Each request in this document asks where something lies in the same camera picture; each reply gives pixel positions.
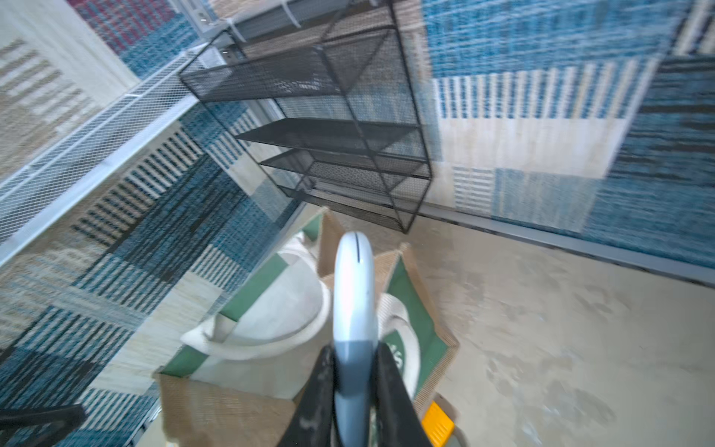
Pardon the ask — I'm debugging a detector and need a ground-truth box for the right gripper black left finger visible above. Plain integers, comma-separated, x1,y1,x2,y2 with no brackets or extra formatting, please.
277,345,335,447

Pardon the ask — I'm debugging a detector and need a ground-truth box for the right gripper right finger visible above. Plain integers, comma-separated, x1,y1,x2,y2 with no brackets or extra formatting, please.
374,342,431,447

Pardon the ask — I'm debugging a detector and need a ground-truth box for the green Christmas burlap tote bag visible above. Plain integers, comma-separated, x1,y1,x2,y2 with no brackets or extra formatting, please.
156,208,458,446

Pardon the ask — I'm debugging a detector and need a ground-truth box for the grey blue utility knife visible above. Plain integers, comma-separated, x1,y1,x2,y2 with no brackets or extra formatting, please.
333,232,378,446

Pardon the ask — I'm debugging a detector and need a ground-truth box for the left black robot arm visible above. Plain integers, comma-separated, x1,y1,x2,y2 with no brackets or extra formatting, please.
1,404,87,446

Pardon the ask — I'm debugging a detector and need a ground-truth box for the yellow utility knife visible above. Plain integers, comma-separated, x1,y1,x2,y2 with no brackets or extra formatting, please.
422,402,456,447

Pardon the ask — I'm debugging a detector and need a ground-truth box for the black wire mesh shelf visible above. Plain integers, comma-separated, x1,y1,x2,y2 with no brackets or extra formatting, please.
179,1,433,233

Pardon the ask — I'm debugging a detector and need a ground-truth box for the white wire mesh basket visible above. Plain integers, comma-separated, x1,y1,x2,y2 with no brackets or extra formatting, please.
1,44,205,263

